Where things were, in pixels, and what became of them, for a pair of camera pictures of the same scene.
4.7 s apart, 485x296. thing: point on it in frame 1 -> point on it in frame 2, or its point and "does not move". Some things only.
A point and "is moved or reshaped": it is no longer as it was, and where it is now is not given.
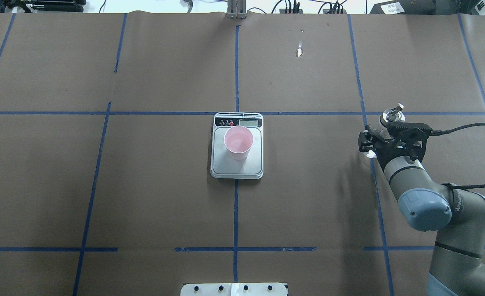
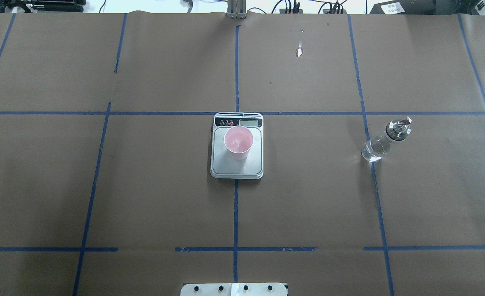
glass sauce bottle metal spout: (394, 115) is moved or reshaped
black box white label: (447, 7) does not move
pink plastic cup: (239, 140) does not move
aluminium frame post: (236, 9) does not move
